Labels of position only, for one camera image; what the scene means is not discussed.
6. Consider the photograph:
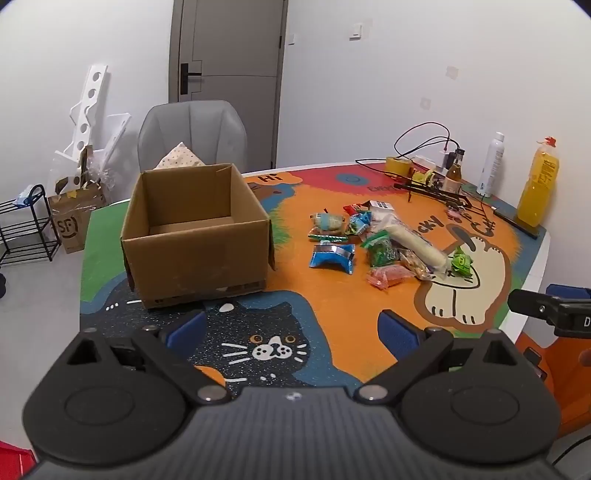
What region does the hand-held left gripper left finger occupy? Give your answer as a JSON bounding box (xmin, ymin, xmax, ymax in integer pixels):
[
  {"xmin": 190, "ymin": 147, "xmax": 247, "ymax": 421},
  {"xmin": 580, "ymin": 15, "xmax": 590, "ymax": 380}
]
[{"xmin": 62, "ymin": 310, "xmax": 232, "ymax": 406}]

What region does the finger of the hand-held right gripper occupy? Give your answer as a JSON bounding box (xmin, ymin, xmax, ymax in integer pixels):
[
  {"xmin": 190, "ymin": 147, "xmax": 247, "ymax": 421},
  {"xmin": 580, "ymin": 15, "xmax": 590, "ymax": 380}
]
[
  {"xmin": 507, "ymin": 289, "xmax": 566, "ymax": 320},
  {"xmin": 546, "ymin": 284, "xmax": 591, "ymax": 302}
]

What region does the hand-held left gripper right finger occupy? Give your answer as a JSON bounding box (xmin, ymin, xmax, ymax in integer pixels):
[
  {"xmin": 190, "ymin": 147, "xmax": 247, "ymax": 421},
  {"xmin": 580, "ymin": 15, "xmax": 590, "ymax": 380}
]
[{"xmin": 355, "ymin": 310, "xmax": 527, "ymax": 407}]

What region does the pink snack packet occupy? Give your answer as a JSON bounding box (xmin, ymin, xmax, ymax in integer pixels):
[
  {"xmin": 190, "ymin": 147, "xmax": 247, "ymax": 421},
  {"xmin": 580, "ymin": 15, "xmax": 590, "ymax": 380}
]
[{"xmin": 366, "ymin": 265, "xmax": 416, "ymax": 289}]

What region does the brown nut snack packet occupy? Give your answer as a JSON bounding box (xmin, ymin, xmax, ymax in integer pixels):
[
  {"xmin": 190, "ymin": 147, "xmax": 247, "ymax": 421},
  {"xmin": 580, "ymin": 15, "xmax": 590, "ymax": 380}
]
[{"xmin": 397, "ymin": 249, "xmax": 433, "ymax": 280}]

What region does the bright green candy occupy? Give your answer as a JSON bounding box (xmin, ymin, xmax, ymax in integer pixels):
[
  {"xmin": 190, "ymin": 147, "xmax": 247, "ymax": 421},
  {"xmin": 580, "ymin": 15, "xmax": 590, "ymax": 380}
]
[{"xmin": 450, "ymin": 246, "xmax": 475, "ymax": 278}]

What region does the brown cardboard box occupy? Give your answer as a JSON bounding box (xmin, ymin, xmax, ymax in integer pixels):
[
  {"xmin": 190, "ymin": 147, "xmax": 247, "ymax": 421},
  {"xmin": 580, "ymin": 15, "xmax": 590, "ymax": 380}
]
[{"xmin": 120, "ymin": 162, "xmax": 277, "ymax": 310}]

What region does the green snack packet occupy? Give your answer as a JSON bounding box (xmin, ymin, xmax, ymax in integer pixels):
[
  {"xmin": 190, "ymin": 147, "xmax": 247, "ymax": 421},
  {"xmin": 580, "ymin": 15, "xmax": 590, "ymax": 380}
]
[{"xmin": 361, "ymin": 230, "xmax": 400, "ymax": 268}]

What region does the orange chair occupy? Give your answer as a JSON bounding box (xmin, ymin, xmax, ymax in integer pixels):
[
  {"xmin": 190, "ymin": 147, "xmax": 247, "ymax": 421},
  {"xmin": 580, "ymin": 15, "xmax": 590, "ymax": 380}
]
[{"xmin": 514, "ymin": 329, "xmax": 591, "ymax": 435}]

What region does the yellow juice bottle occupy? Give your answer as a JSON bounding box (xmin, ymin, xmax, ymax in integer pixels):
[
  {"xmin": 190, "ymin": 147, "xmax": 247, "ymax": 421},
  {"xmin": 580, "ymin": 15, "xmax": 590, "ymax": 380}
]
[{"xmin": 516, "ymin": 136, "xmax": 561, "ymax": 228}]

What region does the teal round snack packet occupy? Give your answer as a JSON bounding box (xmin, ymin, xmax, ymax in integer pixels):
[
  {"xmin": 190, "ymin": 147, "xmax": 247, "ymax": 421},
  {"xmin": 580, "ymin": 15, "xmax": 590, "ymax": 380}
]
[{"xmin": 309, "ymin": 211, "xmax": 347, "ymax": 234}]

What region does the white spray bottle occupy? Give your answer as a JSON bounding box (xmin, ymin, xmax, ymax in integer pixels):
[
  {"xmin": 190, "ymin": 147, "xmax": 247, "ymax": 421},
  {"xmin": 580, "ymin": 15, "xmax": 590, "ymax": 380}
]
[{"xmin": 476, "ymin": 132, "xmax": 506, "ymax": 199}]

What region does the black clothes hanger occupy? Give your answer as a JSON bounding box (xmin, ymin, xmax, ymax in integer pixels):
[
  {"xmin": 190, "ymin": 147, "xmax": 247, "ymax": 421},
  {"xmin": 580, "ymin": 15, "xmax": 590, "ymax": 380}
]
[{"xmin": 394, "ymin": 181, "xmax": 472, "ymax": 209}]

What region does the small amber glass bottle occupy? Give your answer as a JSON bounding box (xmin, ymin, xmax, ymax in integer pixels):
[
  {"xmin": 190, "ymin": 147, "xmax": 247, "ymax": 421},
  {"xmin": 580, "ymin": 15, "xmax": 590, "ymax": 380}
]
[{"xmin": 441, "ymin": 148, "xmax": 465, "ymax": 195}]

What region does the brown paper bag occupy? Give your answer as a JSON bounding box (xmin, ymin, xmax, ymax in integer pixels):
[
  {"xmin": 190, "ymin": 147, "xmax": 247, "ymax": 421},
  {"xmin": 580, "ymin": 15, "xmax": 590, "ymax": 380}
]
[{"xmin": 48, "ymin": 181, "xmax": 108, "ymax": 255}]

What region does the dotted beige cushion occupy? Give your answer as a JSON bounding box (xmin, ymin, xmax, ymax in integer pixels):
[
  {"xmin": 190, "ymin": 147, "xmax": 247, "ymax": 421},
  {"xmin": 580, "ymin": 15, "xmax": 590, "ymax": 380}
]
[{"xmin": 154, "ymin": 141, "xmax": 206, "ymax": 171}]

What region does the black metal rack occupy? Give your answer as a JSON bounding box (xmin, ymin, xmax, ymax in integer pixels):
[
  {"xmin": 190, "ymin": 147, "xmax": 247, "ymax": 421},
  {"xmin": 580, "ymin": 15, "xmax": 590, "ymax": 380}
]
[{"xmin": 0, "ymin": 184, "xmax": 62, "ymax": 267}]

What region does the grey chair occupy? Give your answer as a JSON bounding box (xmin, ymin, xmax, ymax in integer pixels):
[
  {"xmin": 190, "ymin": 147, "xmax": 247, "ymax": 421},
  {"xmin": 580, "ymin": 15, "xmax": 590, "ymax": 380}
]
[{"xmin": 137, "ymin": 100, "xmax": 248, "ymax": 174}]

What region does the red object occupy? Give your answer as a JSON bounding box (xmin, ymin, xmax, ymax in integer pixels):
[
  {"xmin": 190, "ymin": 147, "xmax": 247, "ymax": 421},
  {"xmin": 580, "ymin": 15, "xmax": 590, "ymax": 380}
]
[{"xmin": 0, "ymin": 440, "xmax": 36, "ymax": 480}]

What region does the white perforated board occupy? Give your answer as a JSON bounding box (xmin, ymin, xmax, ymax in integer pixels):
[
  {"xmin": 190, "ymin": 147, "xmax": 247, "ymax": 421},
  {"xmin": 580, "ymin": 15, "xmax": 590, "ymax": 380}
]
[{"xmin": 54, "ymin": 64, "xmax": 133, "ymax": 185}]

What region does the grey door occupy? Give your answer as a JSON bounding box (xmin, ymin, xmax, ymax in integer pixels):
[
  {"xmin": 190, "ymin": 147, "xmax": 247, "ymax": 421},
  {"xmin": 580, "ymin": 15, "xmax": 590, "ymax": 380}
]
[{"xmin": 168, "ymin": 0, "xmax": 290, "ymax": 169}]

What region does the black cable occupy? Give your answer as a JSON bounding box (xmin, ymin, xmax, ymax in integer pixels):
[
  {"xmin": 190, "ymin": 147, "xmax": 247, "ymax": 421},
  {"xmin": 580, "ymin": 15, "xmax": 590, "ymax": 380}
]
[{"xmin": 393, "ymin": 121, "xmax": 463, "ymax": 161}]

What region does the black door handle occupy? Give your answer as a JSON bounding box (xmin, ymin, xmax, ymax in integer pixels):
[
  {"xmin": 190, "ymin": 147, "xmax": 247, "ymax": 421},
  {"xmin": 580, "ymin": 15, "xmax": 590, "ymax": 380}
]
[{"xmin": 178, "ymin": 62, "xmax": 203, "ymax": 96}]

